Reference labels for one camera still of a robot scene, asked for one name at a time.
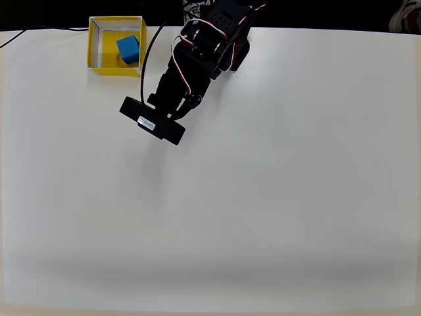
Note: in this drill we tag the white and red sneaker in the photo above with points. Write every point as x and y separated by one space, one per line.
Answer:
403 18

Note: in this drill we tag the blue cube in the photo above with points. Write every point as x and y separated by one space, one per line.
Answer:
129 49

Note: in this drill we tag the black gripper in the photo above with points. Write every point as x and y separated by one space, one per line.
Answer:
172 98

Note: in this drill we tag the black webcam with white label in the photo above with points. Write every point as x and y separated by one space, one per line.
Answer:
171 131

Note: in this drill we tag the yellow open cardboard box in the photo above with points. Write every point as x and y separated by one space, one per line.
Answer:
112 70

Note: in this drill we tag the black white patterned object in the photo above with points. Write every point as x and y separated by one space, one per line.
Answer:
190 10

